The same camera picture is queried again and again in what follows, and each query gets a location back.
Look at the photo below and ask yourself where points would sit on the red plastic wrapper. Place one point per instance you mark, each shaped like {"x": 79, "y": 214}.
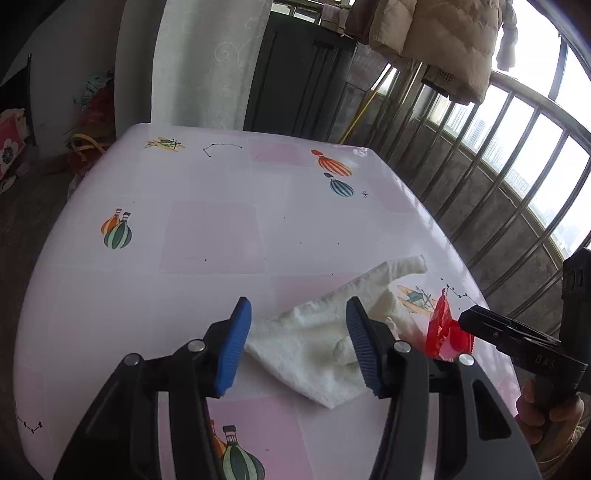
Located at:
{"x": 438, "y": 332}

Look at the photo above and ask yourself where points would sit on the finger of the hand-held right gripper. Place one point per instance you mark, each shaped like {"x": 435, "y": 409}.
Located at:
{"x": 508, "y": 339}

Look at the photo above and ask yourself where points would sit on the person's right hand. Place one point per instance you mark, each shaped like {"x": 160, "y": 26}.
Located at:
{"x": 565, "y": 413}

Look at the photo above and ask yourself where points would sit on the beige down jacket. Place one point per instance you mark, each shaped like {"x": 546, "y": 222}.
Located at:
{"x": 443, "y": 41}

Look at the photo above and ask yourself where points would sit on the white curtain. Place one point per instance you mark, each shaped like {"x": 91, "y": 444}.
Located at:
{"x": 194, "y": 69}

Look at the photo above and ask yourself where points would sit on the white towel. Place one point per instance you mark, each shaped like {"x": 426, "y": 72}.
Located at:
{"x": 300, "y": 350}

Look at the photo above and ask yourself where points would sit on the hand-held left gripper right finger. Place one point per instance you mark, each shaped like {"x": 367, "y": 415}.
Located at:
{"x": 364, "y": 346}

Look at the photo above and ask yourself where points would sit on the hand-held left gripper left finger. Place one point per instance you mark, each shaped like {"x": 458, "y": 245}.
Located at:
{"x": 233, "y": 350}

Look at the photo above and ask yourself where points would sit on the dark cabinet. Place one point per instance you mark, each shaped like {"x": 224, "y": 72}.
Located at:
{"x": 295, "y": 78}

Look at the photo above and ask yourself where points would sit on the red floral bag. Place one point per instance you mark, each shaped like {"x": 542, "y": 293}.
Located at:
{"x": 11, "y": 147}

